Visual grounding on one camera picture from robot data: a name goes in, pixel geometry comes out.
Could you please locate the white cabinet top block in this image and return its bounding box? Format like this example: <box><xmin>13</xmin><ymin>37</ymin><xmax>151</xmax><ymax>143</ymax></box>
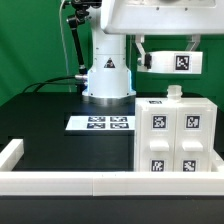
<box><xmin>137</xmin><ymin>51</ymin><xmax>203</xmax><ymax>74</ymax></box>

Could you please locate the white u-shaped boundary frame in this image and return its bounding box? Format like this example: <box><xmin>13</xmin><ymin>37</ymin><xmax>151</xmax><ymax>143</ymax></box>
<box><xmin>0</xmin><ymin>139</ymin><xmax>224</xmax><ymax>196</ymax></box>

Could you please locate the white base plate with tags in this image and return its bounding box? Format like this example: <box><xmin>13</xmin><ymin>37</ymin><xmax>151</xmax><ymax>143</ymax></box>
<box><xmin>65</xmin><ymin>116</ymin><xmax>135</xmax><ymax>131</ymax></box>

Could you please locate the white cable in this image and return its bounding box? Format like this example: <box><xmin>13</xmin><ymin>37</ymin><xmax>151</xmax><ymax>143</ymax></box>
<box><xmin>58</xmin><ymin>0</ymin><xmax>73</xmax><ymax>94</ymax></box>

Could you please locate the white cabinet body box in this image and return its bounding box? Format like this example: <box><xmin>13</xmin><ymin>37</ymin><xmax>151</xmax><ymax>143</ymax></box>
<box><xmin>133</xmin><ymin>85</ymin><xmax>218</xmax><ymax>173</ymax></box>

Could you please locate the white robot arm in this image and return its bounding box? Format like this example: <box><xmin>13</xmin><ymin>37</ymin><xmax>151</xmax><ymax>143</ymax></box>
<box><xmin>83</xmin><ymin>0</ymin><xmax>224</xmax><ymax>101</ymax></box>

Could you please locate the black cable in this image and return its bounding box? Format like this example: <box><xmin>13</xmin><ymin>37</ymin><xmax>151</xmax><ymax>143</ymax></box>
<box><xmin>22</xmin><ymin>75</ymin><xmax>88</xmax><ymax>94</ymax></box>

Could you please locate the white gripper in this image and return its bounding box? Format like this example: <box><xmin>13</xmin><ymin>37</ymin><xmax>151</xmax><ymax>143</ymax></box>
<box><xmin>101</xmin><ymin>0</ymin><xmax>224</xmax><ymax>69</ymax></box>

